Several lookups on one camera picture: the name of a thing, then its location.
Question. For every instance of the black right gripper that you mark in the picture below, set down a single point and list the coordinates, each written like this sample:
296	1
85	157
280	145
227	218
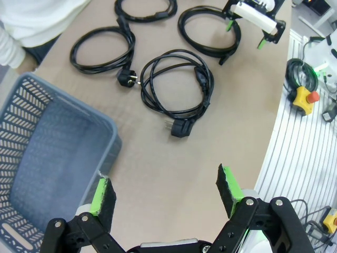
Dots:
279	5

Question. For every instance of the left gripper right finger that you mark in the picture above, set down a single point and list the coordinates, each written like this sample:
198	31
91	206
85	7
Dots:
231	195

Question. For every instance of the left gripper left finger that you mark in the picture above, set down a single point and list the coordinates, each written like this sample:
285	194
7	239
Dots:
102	208

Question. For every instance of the person's right forearm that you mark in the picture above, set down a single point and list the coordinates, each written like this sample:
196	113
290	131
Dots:
10	50

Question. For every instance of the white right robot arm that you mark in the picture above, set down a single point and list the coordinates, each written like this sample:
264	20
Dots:
329	50

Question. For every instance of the person's right hand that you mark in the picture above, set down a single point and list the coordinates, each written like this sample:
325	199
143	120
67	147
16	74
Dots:
27	64

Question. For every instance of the blue-grey plastic basket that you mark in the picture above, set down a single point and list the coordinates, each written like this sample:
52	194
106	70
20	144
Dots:
65	137

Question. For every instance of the yellow emergency stop button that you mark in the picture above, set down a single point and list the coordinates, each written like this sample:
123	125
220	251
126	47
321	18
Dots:
331	221
302	101

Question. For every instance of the black power adapter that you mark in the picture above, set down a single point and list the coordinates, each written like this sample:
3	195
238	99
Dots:
329	116

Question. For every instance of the person in white sweater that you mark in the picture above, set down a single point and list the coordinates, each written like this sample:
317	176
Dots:
39	18

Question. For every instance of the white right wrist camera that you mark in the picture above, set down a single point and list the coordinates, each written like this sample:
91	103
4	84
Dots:
252	17

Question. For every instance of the white desk frame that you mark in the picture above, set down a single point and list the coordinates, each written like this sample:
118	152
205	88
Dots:
319	21

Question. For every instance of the slotted aluminium base plate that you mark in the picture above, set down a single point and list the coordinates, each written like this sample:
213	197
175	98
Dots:
289	147

